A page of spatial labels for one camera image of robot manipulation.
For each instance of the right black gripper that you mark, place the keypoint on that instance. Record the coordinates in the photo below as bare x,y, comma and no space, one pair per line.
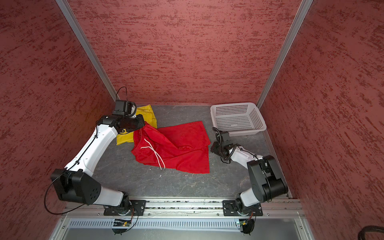
213,148

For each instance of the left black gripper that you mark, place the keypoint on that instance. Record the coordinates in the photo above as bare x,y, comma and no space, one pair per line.
141,123

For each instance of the yellow shorts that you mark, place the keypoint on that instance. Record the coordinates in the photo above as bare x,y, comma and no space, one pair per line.
149,117

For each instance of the white plastic laundry basket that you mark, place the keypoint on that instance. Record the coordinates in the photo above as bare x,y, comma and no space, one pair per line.
238,119

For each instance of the red shorts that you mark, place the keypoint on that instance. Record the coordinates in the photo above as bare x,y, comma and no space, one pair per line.
183,147

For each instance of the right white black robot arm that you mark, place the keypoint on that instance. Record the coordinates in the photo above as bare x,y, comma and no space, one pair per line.
266,177

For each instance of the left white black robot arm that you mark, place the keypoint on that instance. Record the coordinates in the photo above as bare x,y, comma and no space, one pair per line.
75,183

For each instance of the right small circuit board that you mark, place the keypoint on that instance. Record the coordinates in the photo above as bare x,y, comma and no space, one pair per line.
243,224

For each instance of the small circuit board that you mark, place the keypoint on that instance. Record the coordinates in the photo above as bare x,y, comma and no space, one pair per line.
243,224
122,223

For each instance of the left small circuit board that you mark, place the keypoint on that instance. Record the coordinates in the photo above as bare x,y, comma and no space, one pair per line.
122,223

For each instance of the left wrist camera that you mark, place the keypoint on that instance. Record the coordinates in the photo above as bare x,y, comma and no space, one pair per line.
125,109

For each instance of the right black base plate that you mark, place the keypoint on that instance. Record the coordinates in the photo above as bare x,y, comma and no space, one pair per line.
237,208

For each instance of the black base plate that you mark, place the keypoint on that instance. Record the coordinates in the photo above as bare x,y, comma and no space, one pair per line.
136,208
237,208

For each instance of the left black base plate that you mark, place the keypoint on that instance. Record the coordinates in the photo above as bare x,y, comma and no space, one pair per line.
136,208

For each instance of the aluminium frame rail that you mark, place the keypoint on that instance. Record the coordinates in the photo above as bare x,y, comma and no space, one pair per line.
209,208

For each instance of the left corner aluminium post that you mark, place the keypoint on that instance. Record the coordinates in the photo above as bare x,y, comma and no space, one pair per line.
81,36

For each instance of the corner aluminium post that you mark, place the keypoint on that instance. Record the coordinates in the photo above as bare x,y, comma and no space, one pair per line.
81,36
290,37

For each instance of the white perforated cable duct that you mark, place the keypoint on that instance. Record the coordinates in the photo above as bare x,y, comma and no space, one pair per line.
178,224

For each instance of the right corner aluminium post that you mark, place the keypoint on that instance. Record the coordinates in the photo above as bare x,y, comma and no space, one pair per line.
290,37

